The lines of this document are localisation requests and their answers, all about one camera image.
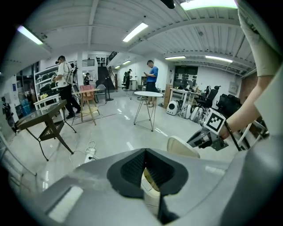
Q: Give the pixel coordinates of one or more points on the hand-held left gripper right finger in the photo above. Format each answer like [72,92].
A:
[199,194]

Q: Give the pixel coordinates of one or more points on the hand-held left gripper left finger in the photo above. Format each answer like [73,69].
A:
[92,198]

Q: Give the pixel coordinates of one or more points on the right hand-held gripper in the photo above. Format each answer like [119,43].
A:
[214,121]

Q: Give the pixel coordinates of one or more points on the beige trash bin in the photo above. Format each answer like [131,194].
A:
[181,148]

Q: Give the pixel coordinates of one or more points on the person's right forearm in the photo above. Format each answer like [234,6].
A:
[243,112]

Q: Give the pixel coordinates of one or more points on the white pet carrier backpack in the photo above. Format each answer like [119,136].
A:
[185,111]
[196,114]
[172,108]

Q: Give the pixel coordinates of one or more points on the white power strip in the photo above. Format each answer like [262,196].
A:
[90,155]

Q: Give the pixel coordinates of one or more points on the black office chair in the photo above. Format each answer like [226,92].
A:
[210,95]
[230,103]

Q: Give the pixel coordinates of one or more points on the white office desk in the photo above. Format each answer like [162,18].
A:
[183,91]

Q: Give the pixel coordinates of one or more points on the tall cardboard box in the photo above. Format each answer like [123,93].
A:
[168,95]

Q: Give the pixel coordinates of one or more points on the white round table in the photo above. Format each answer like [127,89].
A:
[148,94]

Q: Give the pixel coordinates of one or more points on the ceiling light bar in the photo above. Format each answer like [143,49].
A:
[29,35]
[219,59]
[207,4]
[135,32]
[175,57]

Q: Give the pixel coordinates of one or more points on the black glass-top square table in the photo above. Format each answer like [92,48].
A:
[39,114]

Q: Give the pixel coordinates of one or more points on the person's beige shirt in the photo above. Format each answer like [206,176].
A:
[269,66]

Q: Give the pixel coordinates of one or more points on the gray chair with black legs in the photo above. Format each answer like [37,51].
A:
[100,89]

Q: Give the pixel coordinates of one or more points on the wooden stool with pink top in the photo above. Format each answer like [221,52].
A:
[88,91]

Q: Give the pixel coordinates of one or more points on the pink armchair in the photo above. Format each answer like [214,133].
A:
[86,87]

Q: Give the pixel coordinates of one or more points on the white shelving unit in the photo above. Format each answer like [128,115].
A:
[44,77]

